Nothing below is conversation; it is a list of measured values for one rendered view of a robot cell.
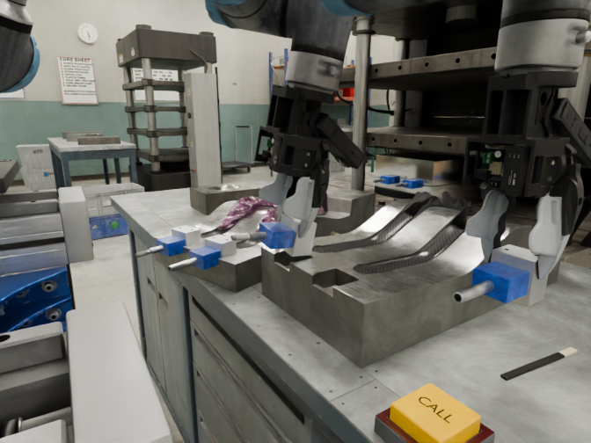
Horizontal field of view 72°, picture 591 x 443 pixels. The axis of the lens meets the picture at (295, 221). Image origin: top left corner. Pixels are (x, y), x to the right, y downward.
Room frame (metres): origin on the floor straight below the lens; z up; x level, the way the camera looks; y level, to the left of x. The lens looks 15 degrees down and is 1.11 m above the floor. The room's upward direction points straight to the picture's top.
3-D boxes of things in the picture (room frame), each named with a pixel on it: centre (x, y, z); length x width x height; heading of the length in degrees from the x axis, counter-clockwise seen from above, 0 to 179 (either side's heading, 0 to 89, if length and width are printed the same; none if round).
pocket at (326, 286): (0.53, -0.06, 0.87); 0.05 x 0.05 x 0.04; 33
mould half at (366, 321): (0.69, -0.22, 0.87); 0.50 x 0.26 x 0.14; 123
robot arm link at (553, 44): (0.43, -0.24, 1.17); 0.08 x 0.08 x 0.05
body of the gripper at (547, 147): (0.42, -0.23, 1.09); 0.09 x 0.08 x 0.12; 123
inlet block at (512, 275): (0.42, -0.22, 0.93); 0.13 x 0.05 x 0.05; 123
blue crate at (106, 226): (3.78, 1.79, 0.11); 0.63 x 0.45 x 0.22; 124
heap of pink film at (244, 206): (0.94, 0.04, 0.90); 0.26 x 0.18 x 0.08; 140
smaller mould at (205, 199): (1.35, 0.24, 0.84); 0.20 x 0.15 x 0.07; 123
